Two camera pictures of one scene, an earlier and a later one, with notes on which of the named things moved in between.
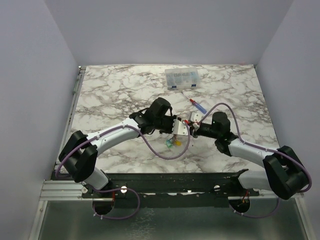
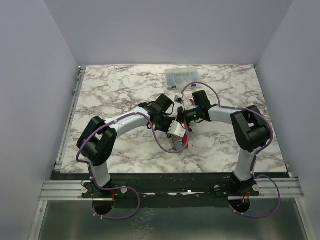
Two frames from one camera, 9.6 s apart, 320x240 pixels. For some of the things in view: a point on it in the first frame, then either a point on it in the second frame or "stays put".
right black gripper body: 198,129 -> 181,114
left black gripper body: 165,124 stays put
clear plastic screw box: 182,78 stays put
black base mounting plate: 173,190 stays put
